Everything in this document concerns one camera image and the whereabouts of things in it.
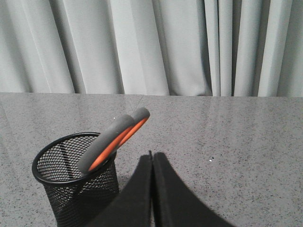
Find grey pleated curtain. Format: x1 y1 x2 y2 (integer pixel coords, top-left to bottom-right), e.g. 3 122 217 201
0 0 303 97

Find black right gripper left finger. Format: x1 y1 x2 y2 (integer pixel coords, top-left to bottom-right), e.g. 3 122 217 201
86 151 152 227

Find black mesh pen bucket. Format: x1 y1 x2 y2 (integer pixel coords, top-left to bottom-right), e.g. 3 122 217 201
32 132 119 227

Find grey orange handled scissors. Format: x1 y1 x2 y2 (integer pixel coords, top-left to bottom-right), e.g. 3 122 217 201
78 107 150 175

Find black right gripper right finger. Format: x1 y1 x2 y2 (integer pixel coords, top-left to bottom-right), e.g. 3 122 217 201
153 152 232 227

